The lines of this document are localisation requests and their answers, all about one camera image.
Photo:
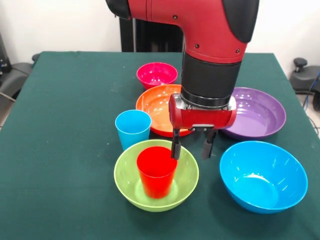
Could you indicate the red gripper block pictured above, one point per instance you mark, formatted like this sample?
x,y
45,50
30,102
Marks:
x,y
202,118

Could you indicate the red cup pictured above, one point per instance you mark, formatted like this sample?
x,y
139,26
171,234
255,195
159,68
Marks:
x,y
156,180

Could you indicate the orange bowl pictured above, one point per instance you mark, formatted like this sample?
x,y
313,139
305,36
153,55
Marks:
x,y
155,110

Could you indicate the blue cup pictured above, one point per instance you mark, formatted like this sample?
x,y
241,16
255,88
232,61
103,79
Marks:
x,y
133,135

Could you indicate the purple bowl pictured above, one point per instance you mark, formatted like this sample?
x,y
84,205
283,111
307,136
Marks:
x,y
260,117

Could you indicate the green bowl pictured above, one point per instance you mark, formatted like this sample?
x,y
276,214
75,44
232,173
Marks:
x,y
125,180

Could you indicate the blue bowl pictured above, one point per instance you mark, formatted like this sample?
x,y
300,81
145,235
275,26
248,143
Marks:
x,y
262,185

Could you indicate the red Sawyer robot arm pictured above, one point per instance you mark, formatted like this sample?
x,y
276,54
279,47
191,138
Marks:
x,y
207,32

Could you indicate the small pink bowl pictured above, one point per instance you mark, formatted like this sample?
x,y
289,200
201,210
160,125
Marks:
x,y
156,75

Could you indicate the dark green table cloth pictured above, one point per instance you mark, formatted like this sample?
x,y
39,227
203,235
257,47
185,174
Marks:
x,y
62,125

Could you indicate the black chair base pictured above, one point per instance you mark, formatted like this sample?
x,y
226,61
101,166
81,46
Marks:
x,y
17,72
306,77

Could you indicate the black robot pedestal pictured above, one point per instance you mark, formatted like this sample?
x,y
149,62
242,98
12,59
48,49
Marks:
x,y
155,37

